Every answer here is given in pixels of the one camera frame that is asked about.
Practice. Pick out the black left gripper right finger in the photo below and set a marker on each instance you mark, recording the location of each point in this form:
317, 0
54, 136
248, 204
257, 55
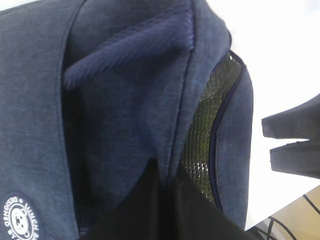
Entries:
196, 218

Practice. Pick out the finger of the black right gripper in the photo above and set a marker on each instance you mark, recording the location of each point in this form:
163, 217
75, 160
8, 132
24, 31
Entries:
300, 122
299, 158

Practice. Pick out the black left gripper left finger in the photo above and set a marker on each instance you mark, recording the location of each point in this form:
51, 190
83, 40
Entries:
139, 216

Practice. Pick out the dark navy lunch bag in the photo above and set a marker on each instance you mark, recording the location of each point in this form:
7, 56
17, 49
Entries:
92, 90

